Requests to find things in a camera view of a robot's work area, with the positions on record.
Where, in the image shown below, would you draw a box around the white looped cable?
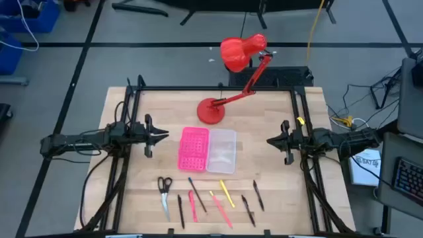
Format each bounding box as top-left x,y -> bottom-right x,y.
352,117 -> 370,130

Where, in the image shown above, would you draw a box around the black bar on floor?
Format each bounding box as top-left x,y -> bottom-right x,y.
111,2 -> 169,18

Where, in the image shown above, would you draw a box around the thin black pen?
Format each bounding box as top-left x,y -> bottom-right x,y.
177,194 -> 186,229

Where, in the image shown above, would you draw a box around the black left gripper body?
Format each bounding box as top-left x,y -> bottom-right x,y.
132,114 -> 155,159

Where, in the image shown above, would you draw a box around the pink highlighter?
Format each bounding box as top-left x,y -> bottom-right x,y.
188,190 -> 198,223

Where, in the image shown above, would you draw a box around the black marker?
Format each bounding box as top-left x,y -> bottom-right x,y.
241,194 -> 256,228
252,180 -> 265,212

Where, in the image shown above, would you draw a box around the black handled scissors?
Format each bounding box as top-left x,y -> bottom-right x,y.
157,177 -> 173,223

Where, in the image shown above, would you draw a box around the black metal table frame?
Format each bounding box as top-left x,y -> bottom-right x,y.
74,75 -> 356,236

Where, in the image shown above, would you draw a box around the yellow cable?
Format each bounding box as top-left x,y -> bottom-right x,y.
305,0 -> 327,65

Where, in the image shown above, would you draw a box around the black box on desk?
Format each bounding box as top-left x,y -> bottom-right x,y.
411,49 -> 423,87

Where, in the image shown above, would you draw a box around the pink perforated tray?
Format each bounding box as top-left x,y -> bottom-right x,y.
177,126 -> 237,175

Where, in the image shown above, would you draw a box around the white printed booklet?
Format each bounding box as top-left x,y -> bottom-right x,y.
348,148 -> 381,188

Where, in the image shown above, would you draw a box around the black floor cables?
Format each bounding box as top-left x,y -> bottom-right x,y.
327,65 -> 403,125

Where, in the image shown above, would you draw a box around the black backlit keyboard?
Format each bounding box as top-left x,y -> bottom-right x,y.
392,157 -> 423,206

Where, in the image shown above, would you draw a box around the yellow highlighter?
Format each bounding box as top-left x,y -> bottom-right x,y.
219,179 -> 236,209

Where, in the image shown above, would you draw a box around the blue capped pencil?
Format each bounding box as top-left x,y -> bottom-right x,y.
188,177 -> 208,214

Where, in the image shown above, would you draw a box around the red desk lamp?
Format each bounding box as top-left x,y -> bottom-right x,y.
196,32 -> 275,126

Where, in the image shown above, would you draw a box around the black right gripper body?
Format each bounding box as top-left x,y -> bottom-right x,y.
280,120 -> 311,165

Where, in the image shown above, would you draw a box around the light grey desk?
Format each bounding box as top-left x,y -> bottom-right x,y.
396,58 -> 423,139

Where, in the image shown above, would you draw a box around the yellow plug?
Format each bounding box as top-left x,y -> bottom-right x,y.
332,115 -> 354,128

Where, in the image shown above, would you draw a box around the dark grey desk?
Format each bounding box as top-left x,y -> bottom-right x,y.
378,132 -> 423,221

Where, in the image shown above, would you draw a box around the grey flat plate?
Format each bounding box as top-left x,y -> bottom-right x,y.
0,76 -> 30,86

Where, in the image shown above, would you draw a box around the large blue bin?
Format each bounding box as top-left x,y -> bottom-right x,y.
0,0 -> 61,34

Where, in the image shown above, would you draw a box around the black partition screen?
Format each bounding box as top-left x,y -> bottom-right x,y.
155,0 -> 338,30

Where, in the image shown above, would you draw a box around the black object at floor edge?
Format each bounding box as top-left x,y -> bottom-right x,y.
0,102 -> 14,126

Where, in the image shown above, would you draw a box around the pink pencil with yellow cap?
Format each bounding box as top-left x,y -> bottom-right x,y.
208,190 -> 233,229

